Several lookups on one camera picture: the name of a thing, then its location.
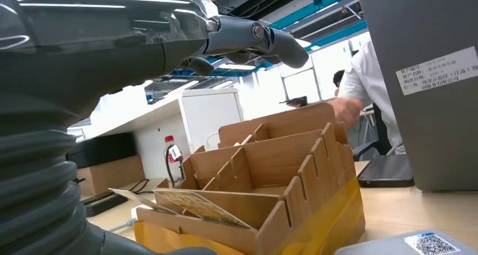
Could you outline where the person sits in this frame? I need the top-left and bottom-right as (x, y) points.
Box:
(331, 69), (347, 98)
(327, 0), (409, 156)

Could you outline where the black office chair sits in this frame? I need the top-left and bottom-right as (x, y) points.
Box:
(352, 103), (393, 162)

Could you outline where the black smartphone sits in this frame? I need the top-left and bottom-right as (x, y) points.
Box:
(356, 153), (415, 189)

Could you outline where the cardboard organizer box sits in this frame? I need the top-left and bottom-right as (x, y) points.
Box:
(134, 102), (367, 255)

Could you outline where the grey laptop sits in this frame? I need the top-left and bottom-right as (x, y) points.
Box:
(359, 0), (478, 193)

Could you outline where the white desk shelf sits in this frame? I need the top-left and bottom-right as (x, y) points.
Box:
(66, 87), (246, 180)

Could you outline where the brown cardboard box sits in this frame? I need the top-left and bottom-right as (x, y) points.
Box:
(76, 155), (147, 199)

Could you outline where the clear red-label water bottle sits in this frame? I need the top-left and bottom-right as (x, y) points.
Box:
(163, 135), (187, 189)

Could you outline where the black power adapter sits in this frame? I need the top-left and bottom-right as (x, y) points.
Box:
(81, 191), (129, 218)

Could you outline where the black power cable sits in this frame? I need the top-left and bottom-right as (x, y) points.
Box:
(127, 178), (154, 196)

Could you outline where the white power strip cord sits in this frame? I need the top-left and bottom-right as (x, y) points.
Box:
(107, 216), (140, 234)

